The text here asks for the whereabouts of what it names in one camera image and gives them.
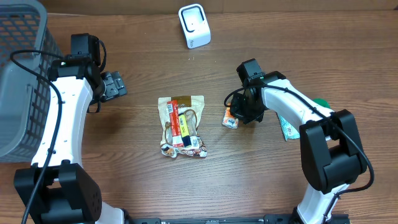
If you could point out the red snack bar packet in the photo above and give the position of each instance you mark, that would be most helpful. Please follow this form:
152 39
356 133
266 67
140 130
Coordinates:
174 122

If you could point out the teal tissue packet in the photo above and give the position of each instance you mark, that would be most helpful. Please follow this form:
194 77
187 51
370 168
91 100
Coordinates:
288 130

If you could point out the beige snack pouch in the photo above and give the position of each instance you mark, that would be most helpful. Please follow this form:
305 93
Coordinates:
192 107

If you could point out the grey plastic basket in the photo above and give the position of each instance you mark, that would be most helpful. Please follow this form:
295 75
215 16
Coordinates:
24 99

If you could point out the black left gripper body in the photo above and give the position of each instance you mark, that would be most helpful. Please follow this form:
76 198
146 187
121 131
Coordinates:
113 86

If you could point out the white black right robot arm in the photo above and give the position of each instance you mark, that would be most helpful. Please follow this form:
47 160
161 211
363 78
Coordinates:
331 153

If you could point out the yellow black marker pen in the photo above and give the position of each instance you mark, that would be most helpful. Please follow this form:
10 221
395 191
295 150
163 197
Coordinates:
184 130

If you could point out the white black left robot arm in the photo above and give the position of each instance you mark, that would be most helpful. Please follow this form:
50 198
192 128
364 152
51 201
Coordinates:
56 188

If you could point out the white barcode scanner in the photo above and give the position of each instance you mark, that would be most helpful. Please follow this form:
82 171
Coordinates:
194 25

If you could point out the green lid jar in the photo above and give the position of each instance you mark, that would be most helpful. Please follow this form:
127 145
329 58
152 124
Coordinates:
322 102

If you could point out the orange tissue packet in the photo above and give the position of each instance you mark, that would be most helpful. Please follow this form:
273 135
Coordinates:
229 120

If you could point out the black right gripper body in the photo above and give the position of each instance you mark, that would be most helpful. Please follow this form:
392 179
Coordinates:
242 107

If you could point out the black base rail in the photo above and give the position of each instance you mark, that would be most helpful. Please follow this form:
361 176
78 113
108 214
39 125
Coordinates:
267 219

